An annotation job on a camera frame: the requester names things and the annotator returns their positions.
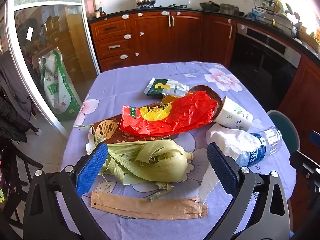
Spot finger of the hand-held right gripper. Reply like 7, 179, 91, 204
289, 150, 320, 180
309, 130, 320, 145

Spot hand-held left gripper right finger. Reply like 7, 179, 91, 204
206, 142, 292, 240

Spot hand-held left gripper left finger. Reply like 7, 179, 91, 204
23, 142, 110, 240

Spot clear plastic wrapper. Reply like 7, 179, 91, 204
199, 166, 220, 203

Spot small corn husk scrap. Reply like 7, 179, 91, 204
76, 123, 105, 155

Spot teal trash bin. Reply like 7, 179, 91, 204
267, 110, 300, 155

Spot white tissue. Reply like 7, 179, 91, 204
206, 124, 262, 159

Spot clear plastic water bottle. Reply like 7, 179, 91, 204
235, 126, 283, 168

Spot brown cardboard box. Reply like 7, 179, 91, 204
92, 95, 190, 144

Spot floral paper cup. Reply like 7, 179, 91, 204
214, 95, 253, 132

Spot green corn husks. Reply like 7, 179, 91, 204
86, 139, 194, 203

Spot red plastic bag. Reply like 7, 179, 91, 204
119, 91, 218, 137

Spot brown paper chopstick sleeve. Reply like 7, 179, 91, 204
90, 191, 208, 220

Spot green snack packet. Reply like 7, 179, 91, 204
144, 78, 190, 98

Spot dark wooden chair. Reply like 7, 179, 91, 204
0, 140, 43, 227

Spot green white rice bag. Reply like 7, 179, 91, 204
39, 50, 82, 121

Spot black built-in oven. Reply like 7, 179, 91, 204
229, 22, 302, 110

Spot black jacket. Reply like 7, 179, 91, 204
0, 52, 38, 143

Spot purple floral tablecloth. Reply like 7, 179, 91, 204
60, 61, 293, 240

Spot wicker basket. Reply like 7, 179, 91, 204
299, 29, 320, 53

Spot red wooden kitchen cabinets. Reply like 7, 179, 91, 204
89, 9, 320, 230

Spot grey lidded pot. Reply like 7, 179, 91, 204
220, 3, 241, 14

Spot dark wok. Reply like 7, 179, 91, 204
199, 1, 220, 12

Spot black gas stove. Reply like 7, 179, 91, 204
135, 3, 188, 9

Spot wire dish rack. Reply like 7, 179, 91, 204
251, 0, 298, 37

